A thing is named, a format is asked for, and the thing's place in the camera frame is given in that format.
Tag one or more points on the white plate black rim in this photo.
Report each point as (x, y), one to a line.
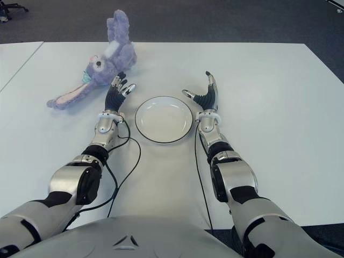
(164, 121)

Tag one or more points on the purple plush bunny doll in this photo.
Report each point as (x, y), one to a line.
(118, 53)

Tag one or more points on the robot left arm silver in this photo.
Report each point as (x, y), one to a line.
(70, 177)

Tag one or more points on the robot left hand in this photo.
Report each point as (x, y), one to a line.
(114, 98)

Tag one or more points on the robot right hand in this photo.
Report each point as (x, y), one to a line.
(209, 99)

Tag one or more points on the black slanted bar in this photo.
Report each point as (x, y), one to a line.
(336, 3)

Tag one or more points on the black office chair base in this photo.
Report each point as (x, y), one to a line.
(16, 5)

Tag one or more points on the robot right arm silver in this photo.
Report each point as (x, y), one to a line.
(236, 172)

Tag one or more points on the white sneaker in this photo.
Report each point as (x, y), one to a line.
(3, 19)

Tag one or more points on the grey robot torso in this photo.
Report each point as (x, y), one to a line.
(129, 231)

